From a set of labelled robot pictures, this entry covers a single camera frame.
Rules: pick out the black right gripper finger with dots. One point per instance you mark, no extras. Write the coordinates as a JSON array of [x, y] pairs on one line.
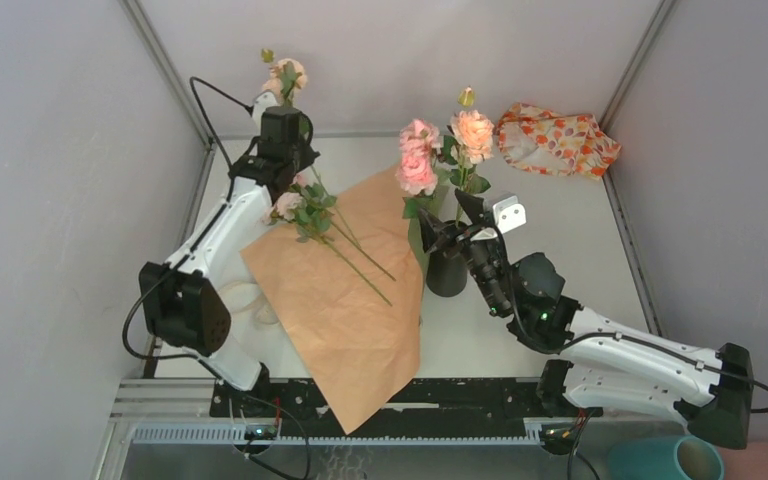
[[436, 235], [472, 207]]

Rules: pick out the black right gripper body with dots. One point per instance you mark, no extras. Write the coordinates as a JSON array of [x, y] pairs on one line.
[[485, 259]]

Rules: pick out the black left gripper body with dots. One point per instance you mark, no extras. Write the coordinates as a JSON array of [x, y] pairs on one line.
[[302, 155]]

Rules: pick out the peach pink flower stem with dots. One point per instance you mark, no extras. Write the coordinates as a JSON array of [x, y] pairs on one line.
[[287, 77]]

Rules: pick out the pink flower bouquet green wrap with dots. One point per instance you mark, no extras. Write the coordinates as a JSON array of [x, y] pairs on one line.
[[315, 215]]

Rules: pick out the peach rose stem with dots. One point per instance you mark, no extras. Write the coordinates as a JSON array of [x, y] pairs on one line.
[[467, 145]]

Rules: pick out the pink rose stem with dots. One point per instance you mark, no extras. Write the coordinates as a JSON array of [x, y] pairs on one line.
[[422, 173]]

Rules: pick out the orange wrapping paper sheet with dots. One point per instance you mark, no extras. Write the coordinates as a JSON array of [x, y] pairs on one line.
[[353, 315]]

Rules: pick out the cream printed ribbon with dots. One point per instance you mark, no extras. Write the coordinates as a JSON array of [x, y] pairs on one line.
[[243, 297]]

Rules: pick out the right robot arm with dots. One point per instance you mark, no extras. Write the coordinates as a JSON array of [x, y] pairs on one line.
[[593, 362]]

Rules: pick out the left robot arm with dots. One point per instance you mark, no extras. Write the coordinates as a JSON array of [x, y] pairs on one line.
[[180, 298]]

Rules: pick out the black conical vase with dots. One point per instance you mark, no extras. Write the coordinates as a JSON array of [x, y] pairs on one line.
[[446, 277]]

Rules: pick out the orange floral cloth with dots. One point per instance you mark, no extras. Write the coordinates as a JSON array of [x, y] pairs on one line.
[[542, 141]]

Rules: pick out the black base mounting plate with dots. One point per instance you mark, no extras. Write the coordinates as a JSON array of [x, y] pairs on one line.
[[424, 409]]

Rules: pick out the teal cup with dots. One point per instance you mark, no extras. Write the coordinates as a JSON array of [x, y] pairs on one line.
[[667, 457]]

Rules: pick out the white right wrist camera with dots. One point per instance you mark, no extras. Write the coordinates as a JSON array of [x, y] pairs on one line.
[[502, 214]]

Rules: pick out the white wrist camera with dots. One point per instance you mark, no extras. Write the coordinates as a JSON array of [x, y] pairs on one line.
[[261, 103], [502, 214]]

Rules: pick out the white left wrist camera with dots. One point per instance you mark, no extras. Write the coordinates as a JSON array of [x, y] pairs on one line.
[[261, 103]]

